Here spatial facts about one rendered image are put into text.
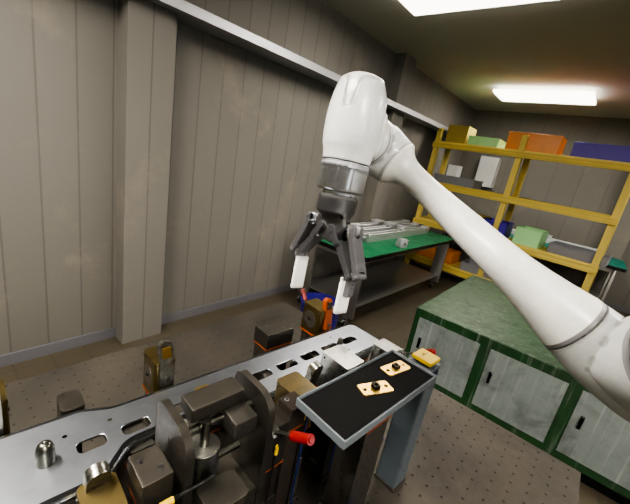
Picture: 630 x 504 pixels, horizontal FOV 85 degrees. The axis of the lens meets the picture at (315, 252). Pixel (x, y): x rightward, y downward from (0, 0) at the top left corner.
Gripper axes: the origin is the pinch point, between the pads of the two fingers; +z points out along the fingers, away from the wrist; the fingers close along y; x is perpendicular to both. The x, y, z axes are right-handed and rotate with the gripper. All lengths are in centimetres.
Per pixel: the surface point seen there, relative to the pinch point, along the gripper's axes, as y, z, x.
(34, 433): 31, 41, 42
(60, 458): 22, 41, 38
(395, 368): -4.5, 20.4, -28.6
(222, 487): -5.2, 32.8, 17.7
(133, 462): 3.4, 29.3, 30.1
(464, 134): 242, -142, -473
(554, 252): 84, 2, -502
